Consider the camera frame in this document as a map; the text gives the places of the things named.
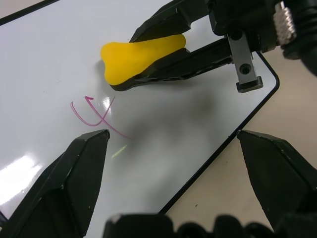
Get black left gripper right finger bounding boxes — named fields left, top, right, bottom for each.
left=237, top=129, right=317, bottom=234

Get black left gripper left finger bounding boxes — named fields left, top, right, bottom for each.
left=4, top=129, right=110, bottom=238

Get silver knurled screw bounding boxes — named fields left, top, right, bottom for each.
left=273, top=7, right=297, bottom=47

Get yellow whiteboard eraser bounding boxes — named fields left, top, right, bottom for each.
left=100, top=34, right=187, bottom=92

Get white whiteboard with black frame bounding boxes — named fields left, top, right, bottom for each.
left=0, top=0, right=281, bottom=238

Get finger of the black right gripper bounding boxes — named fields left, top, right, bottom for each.
left=137, top=39, right=234, bottom=84
left=129, top=0, right=211, bottom=43

